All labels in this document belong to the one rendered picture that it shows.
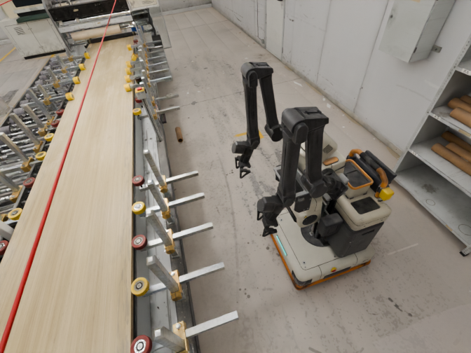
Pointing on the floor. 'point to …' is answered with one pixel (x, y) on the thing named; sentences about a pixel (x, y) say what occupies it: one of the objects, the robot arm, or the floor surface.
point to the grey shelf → (435, 187)
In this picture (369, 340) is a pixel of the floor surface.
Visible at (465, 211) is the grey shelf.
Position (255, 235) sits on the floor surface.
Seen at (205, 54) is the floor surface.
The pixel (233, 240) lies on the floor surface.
